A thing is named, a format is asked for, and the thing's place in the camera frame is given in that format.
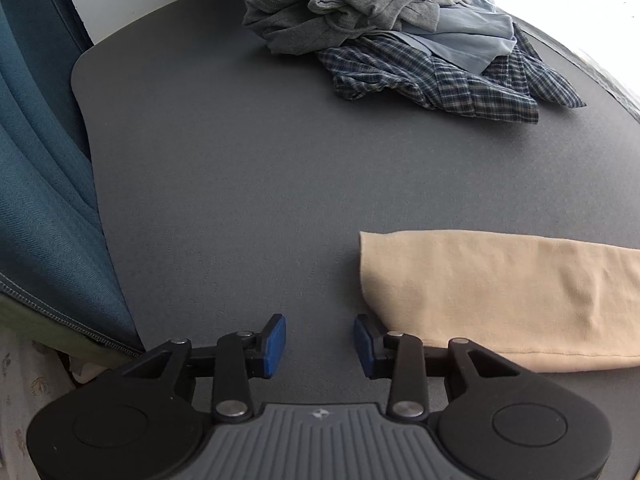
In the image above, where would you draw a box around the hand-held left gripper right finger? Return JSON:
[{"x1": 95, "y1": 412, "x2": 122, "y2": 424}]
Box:
[{"x1": 353, "y1": 314, "x2": 523, "y2": 421}]

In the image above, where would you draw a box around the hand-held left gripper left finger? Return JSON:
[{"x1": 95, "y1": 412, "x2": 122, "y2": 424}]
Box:
[{"x1": 120, "y1": 313, "x2": 287, "y2": 422}]

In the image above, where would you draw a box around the floral patterned cloth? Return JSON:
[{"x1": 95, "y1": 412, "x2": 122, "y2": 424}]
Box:
[{"x1": 0, "y1": 335, "x2": 101, "y2": 480}]

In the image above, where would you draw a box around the blue plaid shirt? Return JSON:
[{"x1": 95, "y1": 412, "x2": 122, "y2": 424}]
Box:
[{"x1": 317, "y1": 22, "x2": 587, "y2": 125}]

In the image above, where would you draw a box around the teal blue fabric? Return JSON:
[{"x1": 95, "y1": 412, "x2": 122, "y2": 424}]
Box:
[{"x1": 0, "y1": 0, "x2": 144, "y2": 357}]

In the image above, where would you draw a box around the light blue shirt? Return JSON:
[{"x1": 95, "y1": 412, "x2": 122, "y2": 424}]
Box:
[{"x1": 390, "y1": 0, "x2": 519, "y2": 74}]

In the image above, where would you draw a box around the green fabric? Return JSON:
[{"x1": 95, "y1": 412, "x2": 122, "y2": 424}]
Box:
[{"x1": 0, "y1": 290, "x2": 142, "y2": 362}]

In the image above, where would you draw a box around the beige garment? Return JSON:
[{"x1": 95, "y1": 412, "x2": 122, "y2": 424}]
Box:
[{"x1": 359, "y1": 230, "x2": 640, "y2": 374}]

